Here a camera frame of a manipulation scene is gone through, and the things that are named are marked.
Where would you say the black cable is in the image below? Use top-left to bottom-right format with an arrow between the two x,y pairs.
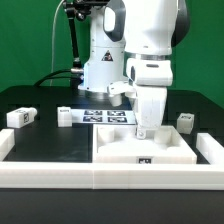
33,68 -> 82,88

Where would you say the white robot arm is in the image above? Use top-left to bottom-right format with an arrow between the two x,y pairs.
79,0 -> 190,139

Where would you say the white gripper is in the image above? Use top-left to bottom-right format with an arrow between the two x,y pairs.
106,58 -> 174,140

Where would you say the white U-shaped fence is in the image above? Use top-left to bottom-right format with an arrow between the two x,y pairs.
0,129 -> 224,190

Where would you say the white cable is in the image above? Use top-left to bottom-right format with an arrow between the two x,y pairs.
49,0 -> 66,87

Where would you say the AprilTag sheet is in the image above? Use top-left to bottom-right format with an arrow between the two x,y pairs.
71,109 -> 136,125

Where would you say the white square tabletop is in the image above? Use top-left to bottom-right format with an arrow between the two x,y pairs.
93,124 -> 197,164

